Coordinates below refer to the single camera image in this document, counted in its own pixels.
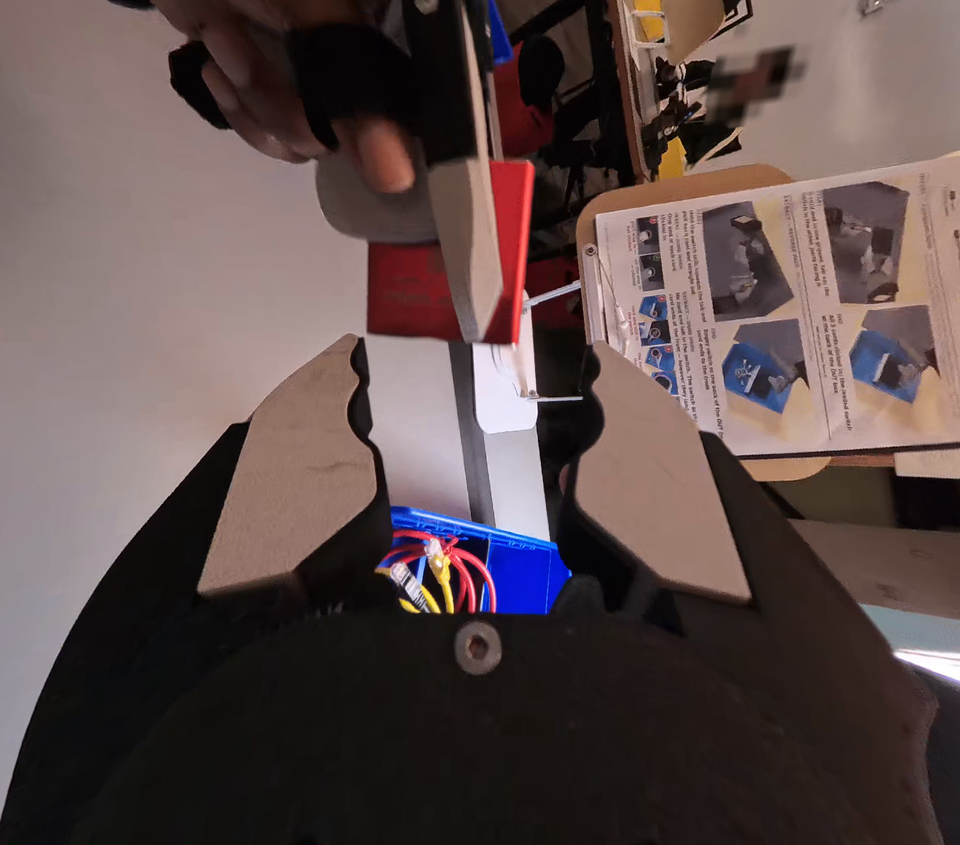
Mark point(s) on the wood top office desk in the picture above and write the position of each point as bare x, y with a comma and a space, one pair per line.
626, 95

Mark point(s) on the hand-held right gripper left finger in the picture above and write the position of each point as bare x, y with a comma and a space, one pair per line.
300, 477

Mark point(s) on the printed instruction sheet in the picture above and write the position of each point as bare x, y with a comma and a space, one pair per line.
810, 365

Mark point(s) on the white stand base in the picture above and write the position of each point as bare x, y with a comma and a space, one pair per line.
502, 402

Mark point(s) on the instruction sheet on board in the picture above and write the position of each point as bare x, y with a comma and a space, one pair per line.
780, 466

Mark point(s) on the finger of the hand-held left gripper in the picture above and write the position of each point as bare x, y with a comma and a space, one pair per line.
469, 245

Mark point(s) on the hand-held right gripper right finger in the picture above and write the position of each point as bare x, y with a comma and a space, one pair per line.
652, 500

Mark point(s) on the red metal ethernet switch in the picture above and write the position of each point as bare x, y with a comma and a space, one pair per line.
405, 290

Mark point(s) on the red floor bag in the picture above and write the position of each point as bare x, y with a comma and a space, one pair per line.
525, 117

